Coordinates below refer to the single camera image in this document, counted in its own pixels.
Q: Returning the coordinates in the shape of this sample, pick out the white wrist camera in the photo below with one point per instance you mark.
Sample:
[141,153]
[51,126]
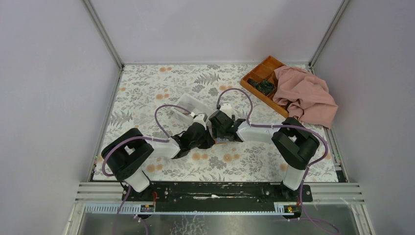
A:
[201,119]
[226,108]

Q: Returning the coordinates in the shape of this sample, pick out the tan leather card holder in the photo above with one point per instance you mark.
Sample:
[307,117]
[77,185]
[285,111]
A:
[222,141]

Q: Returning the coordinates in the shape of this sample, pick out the floral table mat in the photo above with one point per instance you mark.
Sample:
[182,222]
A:
[143,101]

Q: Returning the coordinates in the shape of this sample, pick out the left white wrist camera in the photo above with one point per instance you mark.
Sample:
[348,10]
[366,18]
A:
[201,119]

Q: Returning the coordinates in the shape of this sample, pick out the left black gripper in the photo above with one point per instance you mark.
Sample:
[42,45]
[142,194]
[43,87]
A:
[209,141]

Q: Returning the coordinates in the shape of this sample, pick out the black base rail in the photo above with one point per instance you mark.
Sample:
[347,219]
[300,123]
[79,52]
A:
[218,196]

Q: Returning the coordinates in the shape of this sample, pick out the dark green items in tray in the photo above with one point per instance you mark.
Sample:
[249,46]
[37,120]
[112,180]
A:
[265,87]

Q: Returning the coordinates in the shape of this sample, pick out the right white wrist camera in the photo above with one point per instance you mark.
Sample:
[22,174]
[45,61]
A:
[226,108]

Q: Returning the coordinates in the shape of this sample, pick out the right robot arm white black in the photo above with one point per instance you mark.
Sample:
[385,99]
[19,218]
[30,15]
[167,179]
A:
[295,144]

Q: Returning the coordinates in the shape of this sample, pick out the orange wooden tray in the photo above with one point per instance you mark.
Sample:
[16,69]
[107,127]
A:
[265,71]

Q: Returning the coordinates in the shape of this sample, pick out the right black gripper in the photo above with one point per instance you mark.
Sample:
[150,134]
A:
[216,132]

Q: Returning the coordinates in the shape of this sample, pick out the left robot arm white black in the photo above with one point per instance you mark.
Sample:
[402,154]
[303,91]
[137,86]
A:
[127,154]

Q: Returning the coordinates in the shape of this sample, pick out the white plastic card box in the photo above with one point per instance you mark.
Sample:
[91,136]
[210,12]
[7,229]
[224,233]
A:
[191,104]

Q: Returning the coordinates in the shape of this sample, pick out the pink cloth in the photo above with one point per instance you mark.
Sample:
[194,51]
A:
[305,96]

